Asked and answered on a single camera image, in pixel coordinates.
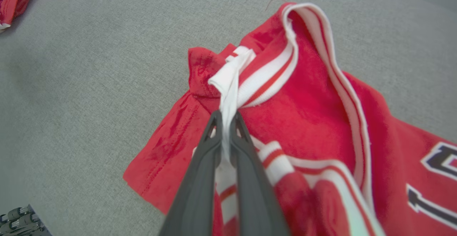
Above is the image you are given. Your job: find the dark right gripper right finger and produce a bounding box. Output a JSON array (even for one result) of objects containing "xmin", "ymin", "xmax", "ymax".
[{"xmin": 228, "ymin": 111, "xmax": 292, "ymax": 236}]

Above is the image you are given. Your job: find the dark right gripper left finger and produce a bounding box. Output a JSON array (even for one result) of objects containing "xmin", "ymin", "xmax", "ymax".
[{"xmin": 159, "ymin": 110, "xmax": 224, "ymax": 236}]

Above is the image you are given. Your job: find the grey ribbed hose bundle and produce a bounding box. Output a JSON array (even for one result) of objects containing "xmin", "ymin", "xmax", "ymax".
[{"xmin": 0, "ymin": 204, "xmax": 52, "ymax": 236}]

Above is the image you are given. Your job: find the red jersey with white sleeves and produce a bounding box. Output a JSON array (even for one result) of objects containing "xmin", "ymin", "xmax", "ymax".
[{"xmin": 123, "ymin": 2, "xmax": 457, "ymax": 236}]

